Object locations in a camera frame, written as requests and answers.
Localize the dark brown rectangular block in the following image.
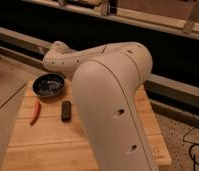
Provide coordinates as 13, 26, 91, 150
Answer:
61, 101, 71, 122

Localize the wooden cutting board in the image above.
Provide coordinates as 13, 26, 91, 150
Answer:
0, 78, 173, 171

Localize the black cable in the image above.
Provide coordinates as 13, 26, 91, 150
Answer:
182, 126, 199, 171

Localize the dark ceramic bowl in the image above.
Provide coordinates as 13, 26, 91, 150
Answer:
32, 73, 65, 98

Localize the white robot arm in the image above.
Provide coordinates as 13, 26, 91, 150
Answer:
43, 41, 159, 171

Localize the red chili pepper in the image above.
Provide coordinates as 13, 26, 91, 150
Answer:
30, 100, 41, 126

